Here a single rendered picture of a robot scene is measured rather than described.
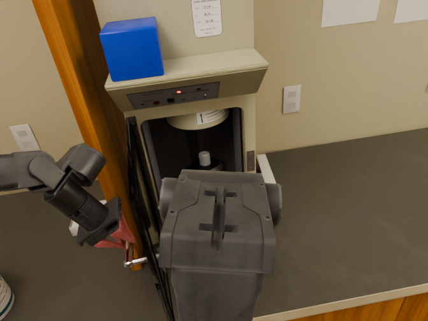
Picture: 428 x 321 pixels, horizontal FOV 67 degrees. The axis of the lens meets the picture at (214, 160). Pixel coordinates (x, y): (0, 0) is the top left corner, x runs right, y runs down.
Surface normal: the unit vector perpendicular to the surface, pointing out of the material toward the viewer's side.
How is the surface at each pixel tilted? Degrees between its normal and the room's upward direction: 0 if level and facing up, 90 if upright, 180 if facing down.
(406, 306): 90
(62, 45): 90
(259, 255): 57
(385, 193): 0
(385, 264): 0
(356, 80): 90
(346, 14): 90
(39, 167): 66
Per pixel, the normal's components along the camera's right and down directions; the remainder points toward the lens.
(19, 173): 0.77, -0.15
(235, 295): -0.04, 0.04
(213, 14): 0.15, 0.55
